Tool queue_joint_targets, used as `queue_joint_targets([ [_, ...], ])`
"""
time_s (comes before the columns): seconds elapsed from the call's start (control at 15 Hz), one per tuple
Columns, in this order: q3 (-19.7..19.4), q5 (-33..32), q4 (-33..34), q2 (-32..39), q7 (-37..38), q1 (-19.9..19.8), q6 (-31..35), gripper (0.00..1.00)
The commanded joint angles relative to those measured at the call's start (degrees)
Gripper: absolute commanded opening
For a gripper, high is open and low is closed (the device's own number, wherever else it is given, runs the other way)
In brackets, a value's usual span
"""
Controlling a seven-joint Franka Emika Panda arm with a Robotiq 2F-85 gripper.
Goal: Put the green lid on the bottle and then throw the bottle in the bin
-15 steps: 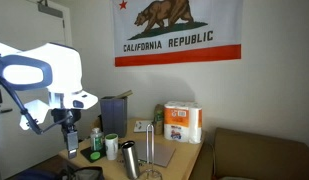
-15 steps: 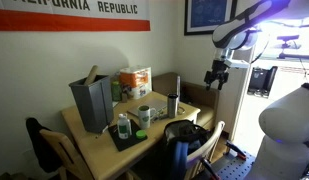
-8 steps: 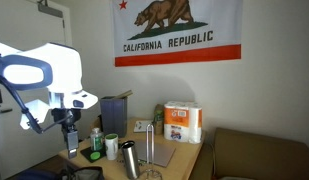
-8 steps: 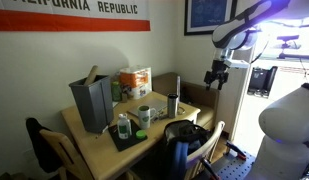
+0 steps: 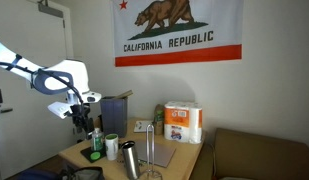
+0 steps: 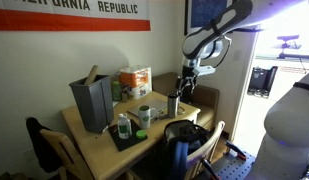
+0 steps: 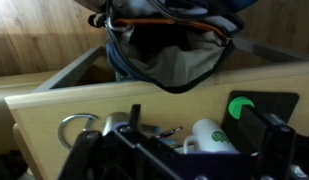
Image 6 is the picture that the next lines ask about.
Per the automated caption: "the wooden chair with backpack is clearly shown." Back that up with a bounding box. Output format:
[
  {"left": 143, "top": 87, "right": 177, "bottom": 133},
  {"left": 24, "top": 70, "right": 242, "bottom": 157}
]
[{"left": 183, "top": 120, "right": 226, "bottom": 180}]

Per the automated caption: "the wooden chair with jacket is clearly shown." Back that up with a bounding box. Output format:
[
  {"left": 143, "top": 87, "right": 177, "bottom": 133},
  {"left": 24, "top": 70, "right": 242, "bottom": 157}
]
[{"left": 39, "top": 128, "right": 95, "bottom": 180}]

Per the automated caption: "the green bottle lid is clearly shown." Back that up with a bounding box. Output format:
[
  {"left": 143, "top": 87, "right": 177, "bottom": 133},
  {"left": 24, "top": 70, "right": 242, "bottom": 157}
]
[{"left": 135, "top": 129, "right": 148, "bottom": 140}]

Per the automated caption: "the stainless steel tumbler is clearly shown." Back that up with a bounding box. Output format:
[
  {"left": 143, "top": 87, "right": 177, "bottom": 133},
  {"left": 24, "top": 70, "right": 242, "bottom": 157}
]
[{"left": 167, "top": 92, "right": 181, "bottom": 119}]

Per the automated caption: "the black camera on stand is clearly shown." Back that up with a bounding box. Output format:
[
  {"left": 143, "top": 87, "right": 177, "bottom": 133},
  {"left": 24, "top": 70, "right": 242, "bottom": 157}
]
[{"left": 273, "top": 34, "right": 309, "bottom": 61}]

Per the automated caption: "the grey plastic bin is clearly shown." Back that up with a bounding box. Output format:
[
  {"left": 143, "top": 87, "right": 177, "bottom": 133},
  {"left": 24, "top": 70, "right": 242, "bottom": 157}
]
[{"left": 68, "top": 74, "right": 115, "bottom": 134}]

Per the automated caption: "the black mat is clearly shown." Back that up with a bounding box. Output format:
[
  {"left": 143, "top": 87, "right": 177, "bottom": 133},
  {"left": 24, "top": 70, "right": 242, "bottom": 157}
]
[{"left": 107, "top": 119, "right": 149, "bottom": 152}]

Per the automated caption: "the brown cardboard tube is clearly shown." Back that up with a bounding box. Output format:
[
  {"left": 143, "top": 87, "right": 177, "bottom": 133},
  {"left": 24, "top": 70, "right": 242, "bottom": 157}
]
[{"left": 84, "top": 64, "right": 99, "bottom": 86}]

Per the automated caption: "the brown couch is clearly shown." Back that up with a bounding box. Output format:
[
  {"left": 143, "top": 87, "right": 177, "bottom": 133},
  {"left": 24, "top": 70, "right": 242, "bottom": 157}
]
[{"left": 152, "top": 71, "right": 221, "bottom": 132}]

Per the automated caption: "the white mug with green logo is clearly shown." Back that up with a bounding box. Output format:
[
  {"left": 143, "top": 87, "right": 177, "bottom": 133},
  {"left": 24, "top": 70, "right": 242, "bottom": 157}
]
[{"left": 137, "top": 104, "right": 157, "bottom": 130}]

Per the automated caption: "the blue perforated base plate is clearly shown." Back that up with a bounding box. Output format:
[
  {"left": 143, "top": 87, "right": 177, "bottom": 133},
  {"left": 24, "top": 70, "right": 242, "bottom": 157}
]
[{"left": 215, "top": 151, "right": 257, "bottom": 180}]

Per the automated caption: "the framed blue poster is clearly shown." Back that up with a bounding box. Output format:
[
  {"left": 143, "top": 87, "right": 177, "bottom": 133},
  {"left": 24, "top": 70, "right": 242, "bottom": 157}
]
[{"left": 184, "top": 0, "right": 238, "bottom": 36}]

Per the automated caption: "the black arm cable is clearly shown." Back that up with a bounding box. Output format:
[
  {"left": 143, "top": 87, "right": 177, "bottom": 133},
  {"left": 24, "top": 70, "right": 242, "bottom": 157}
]
[{"left": 208, "top": 18, "right": 234, "bottom": 69}]

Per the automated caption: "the clear bottle with green label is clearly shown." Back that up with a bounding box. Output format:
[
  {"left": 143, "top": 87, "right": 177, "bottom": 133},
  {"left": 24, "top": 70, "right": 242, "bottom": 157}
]
[{"left": 117, "top": 113, "right": 133, "bottom": 140}]

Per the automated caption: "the silver laptop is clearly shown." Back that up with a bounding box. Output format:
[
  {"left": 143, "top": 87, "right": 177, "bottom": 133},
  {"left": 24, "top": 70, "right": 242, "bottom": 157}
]
[{"left": 127, "top": 98, "right": 168, "bottom": 118}]

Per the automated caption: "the green wipes canister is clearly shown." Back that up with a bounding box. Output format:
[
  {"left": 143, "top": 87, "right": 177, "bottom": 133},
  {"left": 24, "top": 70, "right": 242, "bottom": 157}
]
[{"left": 111, "top": 80, "right": 123, "bottom": 102}]

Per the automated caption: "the black and blue backpack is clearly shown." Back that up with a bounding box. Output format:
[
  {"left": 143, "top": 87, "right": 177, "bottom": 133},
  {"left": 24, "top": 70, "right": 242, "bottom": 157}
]
[{"left": 162, "top": 119, "right": 213, "bottom": 180}]

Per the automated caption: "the California Republic flag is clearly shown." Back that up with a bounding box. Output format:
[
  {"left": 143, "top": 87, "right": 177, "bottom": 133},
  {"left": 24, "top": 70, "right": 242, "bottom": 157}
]
[{"left": 0, "top": 0, "right": 152, "bottom": 32}]

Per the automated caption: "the metal paper towel holder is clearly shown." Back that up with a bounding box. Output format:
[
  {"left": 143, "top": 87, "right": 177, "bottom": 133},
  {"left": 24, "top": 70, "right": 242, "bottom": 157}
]
[{"left": 176, "top": 75, "right": 187, "bottom": 116}]

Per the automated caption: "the red handled clamp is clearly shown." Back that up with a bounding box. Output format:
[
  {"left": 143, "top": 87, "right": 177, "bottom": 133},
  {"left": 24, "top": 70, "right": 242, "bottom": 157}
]
[
  {"left": 200, "top": 158, "right": 222, "bottom": 180},
  {"left": 225, "top": 140, "right": 248, "bottom": 161}
]

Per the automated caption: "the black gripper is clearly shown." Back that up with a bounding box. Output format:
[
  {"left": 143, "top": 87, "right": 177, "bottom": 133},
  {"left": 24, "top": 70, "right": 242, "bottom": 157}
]
[{"left": 181, "top": 64, "right": 197, "bottom": 102}]

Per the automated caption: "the black jacket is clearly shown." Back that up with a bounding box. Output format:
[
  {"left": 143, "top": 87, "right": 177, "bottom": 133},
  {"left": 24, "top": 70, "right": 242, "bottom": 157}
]
[{"left": 25, "top": 116, "right": 63, "bottom": 174}]

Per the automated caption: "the black rack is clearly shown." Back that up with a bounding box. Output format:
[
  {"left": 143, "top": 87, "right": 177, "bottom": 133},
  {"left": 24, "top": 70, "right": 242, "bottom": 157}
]
[{"left": 247, "top": 65, "right": 279, "bottom": 99}]

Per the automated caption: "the orange white paper towel pack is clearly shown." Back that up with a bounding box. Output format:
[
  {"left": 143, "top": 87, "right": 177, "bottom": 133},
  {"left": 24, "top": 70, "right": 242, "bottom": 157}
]
[{"left": 119, "top": 65, "right": 153, "bottom": 100}]

